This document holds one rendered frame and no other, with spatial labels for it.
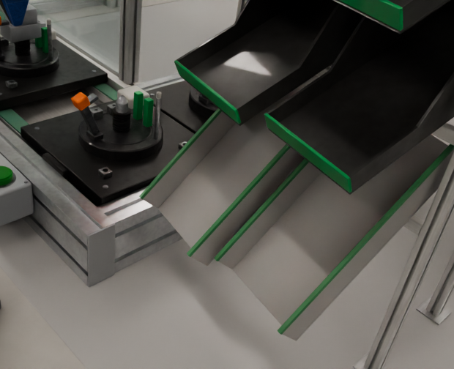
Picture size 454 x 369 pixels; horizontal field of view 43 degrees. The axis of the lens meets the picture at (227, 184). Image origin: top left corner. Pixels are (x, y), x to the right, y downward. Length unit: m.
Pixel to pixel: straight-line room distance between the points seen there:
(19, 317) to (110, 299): 0.12
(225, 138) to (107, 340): 0.32
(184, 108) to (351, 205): 0.50
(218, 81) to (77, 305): 0.38
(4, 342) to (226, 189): 0.35
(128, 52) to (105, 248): 0.46
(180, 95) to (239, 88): 0.49
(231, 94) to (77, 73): 0.59
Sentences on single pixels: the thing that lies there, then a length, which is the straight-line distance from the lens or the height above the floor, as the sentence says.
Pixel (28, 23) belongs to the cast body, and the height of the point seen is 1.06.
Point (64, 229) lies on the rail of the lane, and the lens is 0.88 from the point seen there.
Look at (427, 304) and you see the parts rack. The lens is 0.98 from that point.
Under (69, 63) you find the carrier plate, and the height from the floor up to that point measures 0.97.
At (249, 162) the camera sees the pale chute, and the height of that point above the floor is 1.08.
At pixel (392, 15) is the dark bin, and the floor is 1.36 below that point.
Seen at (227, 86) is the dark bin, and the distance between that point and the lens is 0.69.
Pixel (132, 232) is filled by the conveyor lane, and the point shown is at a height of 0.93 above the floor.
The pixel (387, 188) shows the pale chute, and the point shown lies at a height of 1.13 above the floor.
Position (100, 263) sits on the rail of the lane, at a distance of 0.87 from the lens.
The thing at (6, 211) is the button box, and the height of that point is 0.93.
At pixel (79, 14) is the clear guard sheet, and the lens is 1.33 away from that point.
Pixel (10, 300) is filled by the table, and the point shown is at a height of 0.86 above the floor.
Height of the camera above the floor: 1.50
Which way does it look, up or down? 35 degrees down
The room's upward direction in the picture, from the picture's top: 9 degrees clockwise
